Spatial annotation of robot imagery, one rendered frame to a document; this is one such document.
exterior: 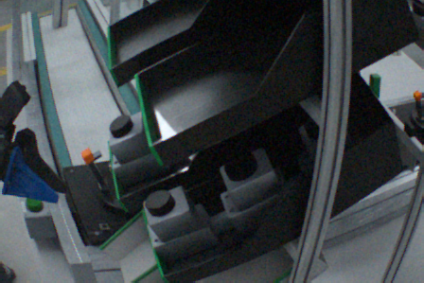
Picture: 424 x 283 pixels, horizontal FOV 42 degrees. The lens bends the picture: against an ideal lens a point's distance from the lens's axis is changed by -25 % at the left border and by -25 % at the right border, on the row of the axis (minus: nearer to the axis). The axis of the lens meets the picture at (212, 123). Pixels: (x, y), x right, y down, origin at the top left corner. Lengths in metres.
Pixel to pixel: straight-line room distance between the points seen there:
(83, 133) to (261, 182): 0.86
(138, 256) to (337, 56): 0.54
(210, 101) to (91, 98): 1.02
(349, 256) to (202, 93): 0.67
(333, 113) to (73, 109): 1.09
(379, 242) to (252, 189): 0.65
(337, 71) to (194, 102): 0.16
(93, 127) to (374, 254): 0.72
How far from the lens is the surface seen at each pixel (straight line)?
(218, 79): 0.63
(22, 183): 0.67
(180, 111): 0.62
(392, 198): 1.28
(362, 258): 1.22
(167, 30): 0.75
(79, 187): 1.20
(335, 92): 0.53
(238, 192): 0.65
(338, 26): 0.51
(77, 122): 1.52
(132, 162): 0.79
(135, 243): 0.97
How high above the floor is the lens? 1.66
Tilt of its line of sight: 30 degrees down
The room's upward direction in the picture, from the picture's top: 1 degrees clockwise
